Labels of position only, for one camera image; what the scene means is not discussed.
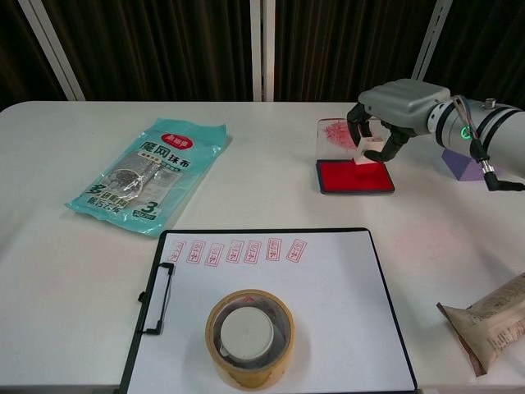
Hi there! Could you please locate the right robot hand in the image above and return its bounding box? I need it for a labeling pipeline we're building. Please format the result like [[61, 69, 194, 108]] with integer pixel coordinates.
[[346, 80, 452, 163]]

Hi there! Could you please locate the white stamp with red base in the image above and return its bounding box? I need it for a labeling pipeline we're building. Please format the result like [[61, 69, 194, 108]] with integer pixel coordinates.
[[353, 137, 383, 167]]

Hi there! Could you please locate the black pleated curtain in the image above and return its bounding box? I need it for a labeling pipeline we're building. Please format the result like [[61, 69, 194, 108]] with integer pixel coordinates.
[[40, 0, 255, 102], [0, 0, 66, 112], [426, 0, 525, 110], [272, 0, 440, 103]]

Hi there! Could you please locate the purple foam cube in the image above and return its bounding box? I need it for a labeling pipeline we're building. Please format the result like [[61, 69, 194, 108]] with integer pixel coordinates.
[[441, 147, 489, 181]]

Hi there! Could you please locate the white stamped paper sheet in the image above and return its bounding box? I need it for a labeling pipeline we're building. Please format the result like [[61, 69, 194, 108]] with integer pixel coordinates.
[[130, 231, 415, 391]]

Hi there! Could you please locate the brown snack package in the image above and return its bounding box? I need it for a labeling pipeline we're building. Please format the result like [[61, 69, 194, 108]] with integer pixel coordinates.
[[436, 270, 525, 377]]

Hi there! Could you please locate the teal cloth package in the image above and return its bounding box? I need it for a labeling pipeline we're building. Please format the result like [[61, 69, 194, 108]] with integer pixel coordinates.
[[64, 117, 228, 238]]

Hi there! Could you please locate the yellow packing tape roll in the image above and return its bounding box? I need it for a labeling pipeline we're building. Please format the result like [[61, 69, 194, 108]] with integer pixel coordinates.
[[204, 289, 296, 389]]

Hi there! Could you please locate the black clipboard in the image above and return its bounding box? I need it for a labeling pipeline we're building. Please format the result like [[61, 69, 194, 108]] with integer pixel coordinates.
[[121, 227, 419, 394]]

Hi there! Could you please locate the white metal frame post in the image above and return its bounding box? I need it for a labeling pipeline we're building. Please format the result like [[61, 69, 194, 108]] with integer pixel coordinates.
[[18, 0, 86, 102], [249, 0, 276, 103], [409, 0, 452, 81]]

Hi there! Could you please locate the right arm wrist cable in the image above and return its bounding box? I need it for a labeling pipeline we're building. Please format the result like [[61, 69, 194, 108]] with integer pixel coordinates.
[[453, 94, 525, 192]]

